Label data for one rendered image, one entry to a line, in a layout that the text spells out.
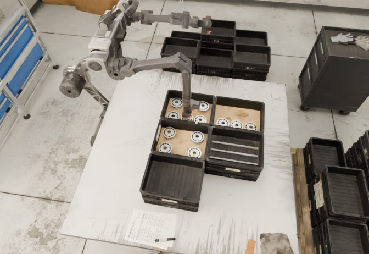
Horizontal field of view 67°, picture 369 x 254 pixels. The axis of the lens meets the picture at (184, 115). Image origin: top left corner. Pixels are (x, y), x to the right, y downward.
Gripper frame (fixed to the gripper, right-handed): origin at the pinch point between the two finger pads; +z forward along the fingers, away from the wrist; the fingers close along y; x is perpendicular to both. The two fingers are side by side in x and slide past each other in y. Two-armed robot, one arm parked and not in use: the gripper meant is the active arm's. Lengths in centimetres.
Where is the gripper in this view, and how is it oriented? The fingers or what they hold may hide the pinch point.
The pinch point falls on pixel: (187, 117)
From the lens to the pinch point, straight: 225.2
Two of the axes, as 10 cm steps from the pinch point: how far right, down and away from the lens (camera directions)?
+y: 1.9, -8.0, 5.6
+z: 0.2, 5.8, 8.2
